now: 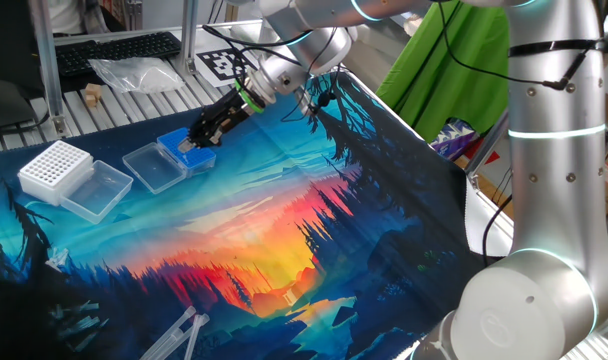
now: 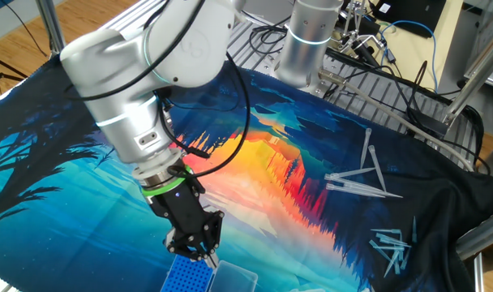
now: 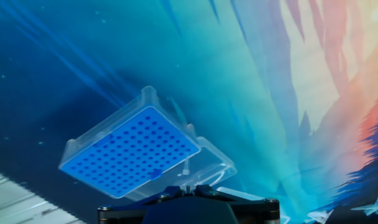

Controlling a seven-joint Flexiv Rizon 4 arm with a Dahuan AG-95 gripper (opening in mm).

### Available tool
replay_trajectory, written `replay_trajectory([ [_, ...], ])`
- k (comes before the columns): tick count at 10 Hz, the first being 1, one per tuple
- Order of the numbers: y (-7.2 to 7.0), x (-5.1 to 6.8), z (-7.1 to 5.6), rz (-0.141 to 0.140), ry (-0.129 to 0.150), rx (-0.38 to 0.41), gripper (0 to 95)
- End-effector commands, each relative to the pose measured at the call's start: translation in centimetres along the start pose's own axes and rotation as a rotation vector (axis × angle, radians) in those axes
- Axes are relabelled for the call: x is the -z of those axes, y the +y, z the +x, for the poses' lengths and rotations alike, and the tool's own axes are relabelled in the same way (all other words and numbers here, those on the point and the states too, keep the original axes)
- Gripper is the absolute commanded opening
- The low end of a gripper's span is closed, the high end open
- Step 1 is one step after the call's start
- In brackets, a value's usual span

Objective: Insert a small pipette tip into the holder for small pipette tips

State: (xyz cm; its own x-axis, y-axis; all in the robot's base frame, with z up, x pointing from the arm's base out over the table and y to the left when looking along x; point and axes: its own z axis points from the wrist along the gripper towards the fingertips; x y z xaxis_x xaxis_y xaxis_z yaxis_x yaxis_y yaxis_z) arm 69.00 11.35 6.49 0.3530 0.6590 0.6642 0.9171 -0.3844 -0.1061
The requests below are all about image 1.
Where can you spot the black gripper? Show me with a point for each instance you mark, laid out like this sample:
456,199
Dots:
226,112

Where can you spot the medium translucent pipette tip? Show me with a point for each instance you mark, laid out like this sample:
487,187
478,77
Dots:
76,314
81,325
84,306
94,334
55,312

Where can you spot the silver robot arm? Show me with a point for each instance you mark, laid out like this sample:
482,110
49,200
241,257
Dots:
559,200

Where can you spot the blue pipette tip rack box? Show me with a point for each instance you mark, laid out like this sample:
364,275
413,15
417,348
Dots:
154,167

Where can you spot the white pipette tip rack box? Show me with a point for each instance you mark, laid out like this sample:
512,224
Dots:
54,167

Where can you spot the large clear pipette tip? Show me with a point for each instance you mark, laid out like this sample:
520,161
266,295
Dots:
171,342
199,330
184,318

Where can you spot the clear pipette tip bundle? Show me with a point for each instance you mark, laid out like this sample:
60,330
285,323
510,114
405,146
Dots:
58,259

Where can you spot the black white fiducial marker sheet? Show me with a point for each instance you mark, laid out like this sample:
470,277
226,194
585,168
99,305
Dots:
219,65

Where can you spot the printed forest sunset cloth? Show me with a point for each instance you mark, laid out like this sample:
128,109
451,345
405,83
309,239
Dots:
234,200

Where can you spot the clear plastic bag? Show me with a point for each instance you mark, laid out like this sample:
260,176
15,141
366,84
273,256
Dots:
139,75

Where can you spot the black computer keyboard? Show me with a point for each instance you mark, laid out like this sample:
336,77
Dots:
119,52

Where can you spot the small wooden block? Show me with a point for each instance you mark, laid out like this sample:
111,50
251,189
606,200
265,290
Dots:
93,91

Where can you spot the dark grey case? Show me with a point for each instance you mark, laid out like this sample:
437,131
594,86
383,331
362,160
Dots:
9,107

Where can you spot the black monitor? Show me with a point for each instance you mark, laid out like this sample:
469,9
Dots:
9,45

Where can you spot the green fabric sheet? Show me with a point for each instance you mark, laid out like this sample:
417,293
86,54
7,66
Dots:
434,75

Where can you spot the purple patterned box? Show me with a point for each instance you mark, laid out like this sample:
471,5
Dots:
451,137

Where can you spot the red flat object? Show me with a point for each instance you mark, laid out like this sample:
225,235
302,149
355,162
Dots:
490,156

